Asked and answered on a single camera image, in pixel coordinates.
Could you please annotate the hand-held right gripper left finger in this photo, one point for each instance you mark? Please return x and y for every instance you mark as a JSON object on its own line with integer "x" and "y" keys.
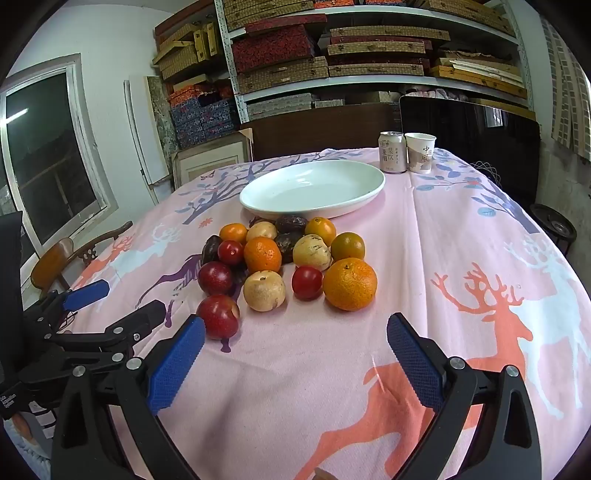
{"x": 178, "y": 364}

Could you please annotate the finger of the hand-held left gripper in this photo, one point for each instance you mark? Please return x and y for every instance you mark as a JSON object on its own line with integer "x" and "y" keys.
{"x": 134, "y": 321}
{"x": 85, "y": 293}

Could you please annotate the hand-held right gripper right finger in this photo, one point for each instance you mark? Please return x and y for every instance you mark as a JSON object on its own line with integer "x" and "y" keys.
{"x": 413, "y": 364}

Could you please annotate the large orange mandarin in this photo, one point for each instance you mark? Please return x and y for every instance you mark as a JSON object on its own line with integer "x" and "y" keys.
{"x": 349, "y": 284}

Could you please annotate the pale pepino melon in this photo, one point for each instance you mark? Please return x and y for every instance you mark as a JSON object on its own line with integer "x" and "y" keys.
{"x": 312, "y": 251}
{"x": 263, "y": 290}
{"x": 261, "y": 230}

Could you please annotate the small red plum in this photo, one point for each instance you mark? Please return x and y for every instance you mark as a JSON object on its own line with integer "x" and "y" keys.
{"x": 230, "y": 252}
{"x": 307, "y": 282}

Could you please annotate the small smooth orange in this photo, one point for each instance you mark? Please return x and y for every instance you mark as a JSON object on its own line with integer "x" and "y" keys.
{"x": 320, "y": 230}
{"x": 233, "y": 233}

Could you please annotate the white oval plate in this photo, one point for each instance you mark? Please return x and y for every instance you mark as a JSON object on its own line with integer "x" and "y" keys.
{"x": 314, "y": 189}

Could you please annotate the person's left forearm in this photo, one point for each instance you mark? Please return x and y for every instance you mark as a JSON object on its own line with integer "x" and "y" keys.
{"x": 23, "y": 438}

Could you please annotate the wooden chair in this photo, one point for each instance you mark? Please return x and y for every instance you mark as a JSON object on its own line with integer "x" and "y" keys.
{"x": 51, "y": 267}

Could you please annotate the pink printed tablecloth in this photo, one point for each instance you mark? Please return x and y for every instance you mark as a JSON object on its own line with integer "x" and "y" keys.
{"x": 415, "y": 258}

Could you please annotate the white framed window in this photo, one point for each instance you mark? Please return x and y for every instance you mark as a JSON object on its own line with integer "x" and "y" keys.
{"x": 46, "y": 152}

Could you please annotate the white board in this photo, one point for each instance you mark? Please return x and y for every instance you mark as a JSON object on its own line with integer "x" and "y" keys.
{"x": 141, "y": 129}

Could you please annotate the marble slab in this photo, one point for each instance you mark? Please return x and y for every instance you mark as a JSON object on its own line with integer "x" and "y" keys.
{"x": 161, "y": 115}

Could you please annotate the black round stand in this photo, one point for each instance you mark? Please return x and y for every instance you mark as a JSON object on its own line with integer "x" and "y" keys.
{"x": 551, "y": 226}

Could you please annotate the printed paper cup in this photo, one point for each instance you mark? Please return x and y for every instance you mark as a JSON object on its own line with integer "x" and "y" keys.
{"x": 420, "y": 154}

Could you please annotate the pink drink can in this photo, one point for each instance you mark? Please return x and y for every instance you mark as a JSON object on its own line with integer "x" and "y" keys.
{"x": 392, "y": 154}

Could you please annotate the stack of blue patterned boxes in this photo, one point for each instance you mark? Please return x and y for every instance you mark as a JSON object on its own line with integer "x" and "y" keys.
{"x": 203, "y": 117}

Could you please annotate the black glossy panel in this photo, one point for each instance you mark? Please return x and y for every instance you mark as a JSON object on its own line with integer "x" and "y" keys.
{"x": 471, "y": 134}

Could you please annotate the stack of yellow wooden boxes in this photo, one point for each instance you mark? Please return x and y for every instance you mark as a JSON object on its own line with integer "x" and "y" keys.
{"x": 180, "y": 57}

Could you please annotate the dark brown wooden board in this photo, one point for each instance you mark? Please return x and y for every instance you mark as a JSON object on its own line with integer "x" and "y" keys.
{"x": 314, "y": 129}

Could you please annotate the stack of grey patterned boxes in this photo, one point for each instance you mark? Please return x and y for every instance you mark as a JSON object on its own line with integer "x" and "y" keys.
{"x": 277, "y": 108}

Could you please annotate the pink cloth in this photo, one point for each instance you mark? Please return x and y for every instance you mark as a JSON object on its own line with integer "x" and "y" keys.
{"x": 434, "y": 93}

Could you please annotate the white metal shelf rack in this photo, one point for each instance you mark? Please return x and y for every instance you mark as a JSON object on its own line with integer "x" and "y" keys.
{"x": 369, "y": 81}

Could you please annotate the stack of woven flat boxes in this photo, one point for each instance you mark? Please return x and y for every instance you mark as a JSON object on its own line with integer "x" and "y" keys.
{"x": 286, "y": 74}

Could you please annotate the red patterned box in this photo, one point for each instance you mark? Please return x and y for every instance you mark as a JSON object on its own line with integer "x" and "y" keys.
{"x": 272, "y": 48}

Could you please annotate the hanging brick pattern sheets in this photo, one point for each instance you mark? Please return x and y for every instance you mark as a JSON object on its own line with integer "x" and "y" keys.
{"x": 565, "y": 92}

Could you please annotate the wooden picture frame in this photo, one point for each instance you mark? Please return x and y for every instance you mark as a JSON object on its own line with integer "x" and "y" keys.
{"x": 212, "y": 159}

